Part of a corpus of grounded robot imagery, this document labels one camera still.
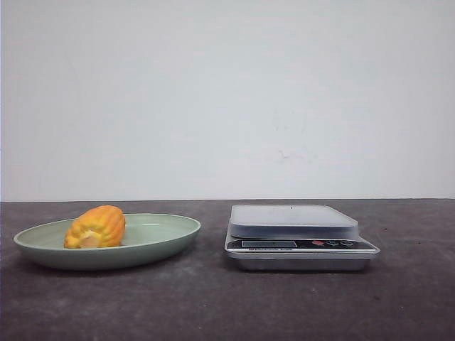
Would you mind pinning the silver digital kitchen scale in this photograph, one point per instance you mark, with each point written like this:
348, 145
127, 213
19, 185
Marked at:
296, 238

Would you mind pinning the green shallow plate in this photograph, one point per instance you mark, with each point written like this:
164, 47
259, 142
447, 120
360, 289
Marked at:
147, 238

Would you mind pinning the yellow corn cob piece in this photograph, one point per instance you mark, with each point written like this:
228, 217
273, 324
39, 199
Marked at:
99, 227

